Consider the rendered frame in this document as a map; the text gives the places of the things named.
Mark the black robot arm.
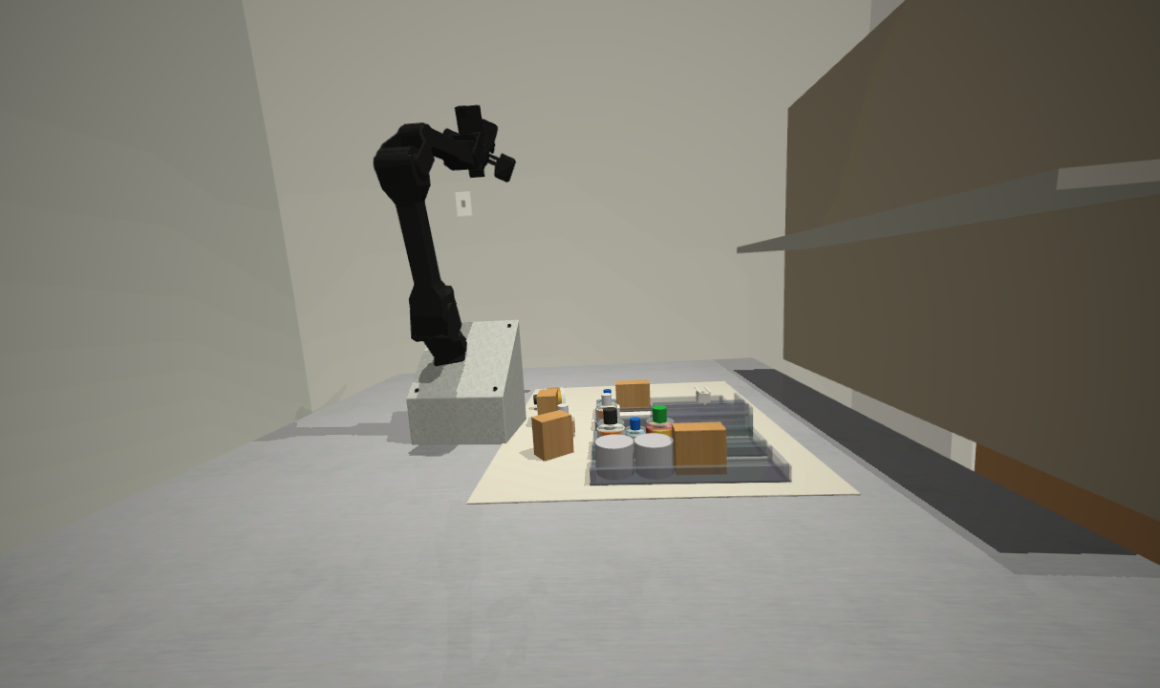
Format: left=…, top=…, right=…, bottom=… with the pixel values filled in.
left=374, top=106, right=498, bottom=365

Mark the clear glass jar with grey lid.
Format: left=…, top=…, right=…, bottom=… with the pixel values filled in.
left=596, top=393, right=617, bottom=419
left=558, top=403, right=575, bottom=437

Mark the orange jar with white label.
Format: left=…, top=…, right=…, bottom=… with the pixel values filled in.
left=597, top=407, right=625, bottom=439
left=532, top=388, right=566, bottom=405

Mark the grey cylinder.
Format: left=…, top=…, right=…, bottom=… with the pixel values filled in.
left=595, top=434, right=635, bottom=468
left=635, top=433, right=674, bottom=466

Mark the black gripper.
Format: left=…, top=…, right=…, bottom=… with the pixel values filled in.
left=443, top=128, right=516, bottom=182

